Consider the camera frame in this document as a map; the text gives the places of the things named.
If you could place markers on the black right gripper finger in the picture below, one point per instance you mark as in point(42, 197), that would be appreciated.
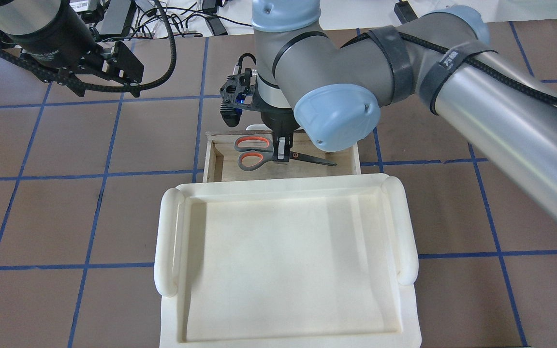
point(284, 153)
point(276, 148)

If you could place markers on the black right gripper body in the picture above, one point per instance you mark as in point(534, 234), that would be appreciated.
point(279, 122)

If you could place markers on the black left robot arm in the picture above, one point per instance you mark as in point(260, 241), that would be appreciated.
point(32, 22)

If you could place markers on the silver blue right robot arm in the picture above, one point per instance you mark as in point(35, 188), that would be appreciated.
point(444, 58)

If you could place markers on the grey orange handled scissors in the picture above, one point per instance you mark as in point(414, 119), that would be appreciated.
point(266, 153)

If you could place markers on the brown paper table mat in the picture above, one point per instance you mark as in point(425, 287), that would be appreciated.
point(81, 181)

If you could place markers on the white drawer handle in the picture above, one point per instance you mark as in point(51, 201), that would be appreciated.
point(259, 127)

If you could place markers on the black power adapter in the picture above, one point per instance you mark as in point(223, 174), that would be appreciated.
point(404, 11)

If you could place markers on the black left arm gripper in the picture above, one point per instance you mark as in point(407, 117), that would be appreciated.
point(71, 59)

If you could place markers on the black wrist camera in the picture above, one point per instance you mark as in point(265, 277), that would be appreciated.
point(237, 96)

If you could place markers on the light wooden drawer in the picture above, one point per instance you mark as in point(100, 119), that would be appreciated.
point(221, 159)

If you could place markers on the cream plastic tray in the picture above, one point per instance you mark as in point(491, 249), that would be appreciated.
point(318, 262)

